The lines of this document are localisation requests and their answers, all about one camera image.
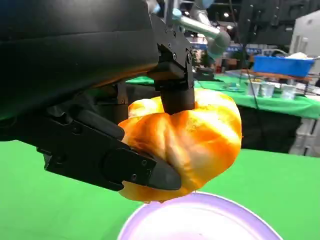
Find blue plastic bin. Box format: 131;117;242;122
252;55;316;78

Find green cloth on workshop table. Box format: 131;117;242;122
124;72;320;120

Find white item in bin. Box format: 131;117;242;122
284;51;316;61

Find black drape cloth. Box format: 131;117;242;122
194;102;303;154

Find lilac plate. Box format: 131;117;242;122
116;191;285;240

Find black hanging cable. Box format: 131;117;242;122
228;0;260;110

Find white stacked crates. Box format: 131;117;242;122
289;117;320;157

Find orange and white bread roll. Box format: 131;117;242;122
117;87;244;203

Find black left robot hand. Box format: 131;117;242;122
0;0;195;192

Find white plastic cup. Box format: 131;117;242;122
246;81;261;97
259;82;276;98
281;84;297;100

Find white cabinet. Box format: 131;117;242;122
289;9;320;58

